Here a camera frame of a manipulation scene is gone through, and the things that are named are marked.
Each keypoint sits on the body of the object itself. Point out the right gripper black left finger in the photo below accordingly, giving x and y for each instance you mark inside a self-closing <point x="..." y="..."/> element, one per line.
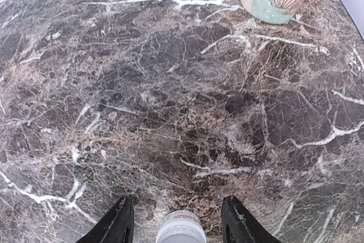
<point x="117" y="225"/>

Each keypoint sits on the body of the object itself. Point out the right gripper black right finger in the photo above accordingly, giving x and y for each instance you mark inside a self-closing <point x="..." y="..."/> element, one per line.
<point x="240" y="226"/>

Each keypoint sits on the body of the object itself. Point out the white pill bottle front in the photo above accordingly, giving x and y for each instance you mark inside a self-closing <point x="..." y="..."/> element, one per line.
<point x="181" y="226"/>

